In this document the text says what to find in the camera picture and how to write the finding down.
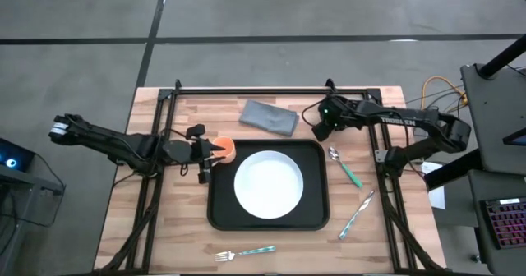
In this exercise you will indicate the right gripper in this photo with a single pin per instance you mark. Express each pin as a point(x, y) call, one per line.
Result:
point(335, 113)

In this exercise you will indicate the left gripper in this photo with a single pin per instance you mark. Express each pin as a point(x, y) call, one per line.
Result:
point(181, 150)

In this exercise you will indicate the orange ceramic mug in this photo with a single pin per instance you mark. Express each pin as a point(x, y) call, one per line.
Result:
point(229, 155)

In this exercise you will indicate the grey cloth napkin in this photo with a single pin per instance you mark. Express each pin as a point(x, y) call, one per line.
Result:
point(269, 118)

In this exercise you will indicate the white round plate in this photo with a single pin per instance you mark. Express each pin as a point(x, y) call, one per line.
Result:
point(268, 185)

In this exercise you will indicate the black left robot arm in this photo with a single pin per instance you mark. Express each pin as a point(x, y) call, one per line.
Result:
point(107, 138)

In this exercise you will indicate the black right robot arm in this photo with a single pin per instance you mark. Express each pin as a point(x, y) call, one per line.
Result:
point(394, 120)

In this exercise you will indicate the black plastic tray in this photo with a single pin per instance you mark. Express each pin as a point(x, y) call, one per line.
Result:
point(316, 210)

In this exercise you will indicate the white paper sheet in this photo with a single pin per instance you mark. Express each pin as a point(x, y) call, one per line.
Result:
point(436, 194)

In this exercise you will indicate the grey metal stand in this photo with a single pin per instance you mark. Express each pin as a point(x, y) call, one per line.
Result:
point(29, 194)

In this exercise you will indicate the computer with blue light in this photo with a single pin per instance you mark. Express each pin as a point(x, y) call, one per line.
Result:
point(14, 155)

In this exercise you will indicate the red backlit keyboard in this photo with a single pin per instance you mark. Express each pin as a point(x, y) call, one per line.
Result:
point(509, 222)

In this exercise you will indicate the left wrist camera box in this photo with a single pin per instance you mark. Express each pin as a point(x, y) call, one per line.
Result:
point(196, 131)

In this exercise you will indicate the black aluminium rig frame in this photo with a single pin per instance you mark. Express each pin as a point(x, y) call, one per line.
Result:
point(267, 91)

